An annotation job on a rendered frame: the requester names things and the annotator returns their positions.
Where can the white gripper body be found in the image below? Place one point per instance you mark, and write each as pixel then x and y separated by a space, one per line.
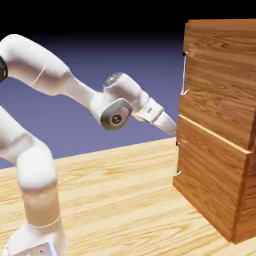
pixel 166 123

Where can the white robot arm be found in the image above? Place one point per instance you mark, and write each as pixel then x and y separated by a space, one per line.
pixel 36 172

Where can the short wooden cabinet door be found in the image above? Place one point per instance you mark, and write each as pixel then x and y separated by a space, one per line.
pixel 208 172

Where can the tall wooden cabinet door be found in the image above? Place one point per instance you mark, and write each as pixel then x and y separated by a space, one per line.
pixel 218 84

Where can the wooden cabinet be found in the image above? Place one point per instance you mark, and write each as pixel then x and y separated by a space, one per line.
pixel 245 200

